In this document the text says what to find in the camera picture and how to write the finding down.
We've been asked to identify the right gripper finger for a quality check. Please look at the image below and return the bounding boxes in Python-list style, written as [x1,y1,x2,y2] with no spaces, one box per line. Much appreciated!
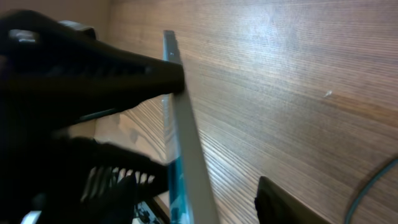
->
[254,176,329,224]

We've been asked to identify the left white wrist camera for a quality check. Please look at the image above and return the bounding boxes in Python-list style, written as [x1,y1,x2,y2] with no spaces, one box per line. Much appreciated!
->
[59,20,97,40]

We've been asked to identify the black USB charging cable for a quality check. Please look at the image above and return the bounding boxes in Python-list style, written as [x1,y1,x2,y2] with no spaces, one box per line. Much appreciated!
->
[343,157,398,224]

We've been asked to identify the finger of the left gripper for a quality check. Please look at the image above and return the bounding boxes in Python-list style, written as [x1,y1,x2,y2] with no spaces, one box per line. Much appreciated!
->
[1,10,185,130]
[1,138,169,223]

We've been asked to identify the blue Galaxy smartphone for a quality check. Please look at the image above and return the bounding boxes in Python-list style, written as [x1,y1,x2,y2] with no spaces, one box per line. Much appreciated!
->
[162,30,220,224]

